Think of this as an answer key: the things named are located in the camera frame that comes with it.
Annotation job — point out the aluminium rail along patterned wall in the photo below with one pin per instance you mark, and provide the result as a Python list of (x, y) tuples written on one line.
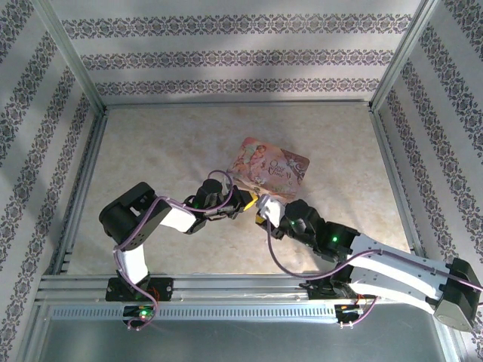
[(237, 102)]

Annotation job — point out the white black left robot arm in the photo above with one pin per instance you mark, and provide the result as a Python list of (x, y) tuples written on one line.
[(130, 260)]

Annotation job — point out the aluminium upright post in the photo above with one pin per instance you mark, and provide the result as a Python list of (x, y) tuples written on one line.
[(71, 56), (403, 56)]

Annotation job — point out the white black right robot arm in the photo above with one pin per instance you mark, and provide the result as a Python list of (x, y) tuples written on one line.
[(392, 279)]

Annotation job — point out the pink illustrated tin box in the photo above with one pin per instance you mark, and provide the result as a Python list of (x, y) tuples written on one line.
[(271, 166)]

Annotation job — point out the small controller board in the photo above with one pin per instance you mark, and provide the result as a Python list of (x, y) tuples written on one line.
[(345, 308), (137, 312)]

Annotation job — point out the grey metal sheet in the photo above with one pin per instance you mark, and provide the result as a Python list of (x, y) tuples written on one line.
[(241, 343)]

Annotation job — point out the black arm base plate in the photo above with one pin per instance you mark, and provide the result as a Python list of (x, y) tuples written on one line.
[(164, 288), (317, 288)]

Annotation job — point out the aluminium side rail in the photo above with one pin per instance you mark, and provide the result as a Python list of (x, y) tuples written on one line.
[(395, 188), (86, 188)]

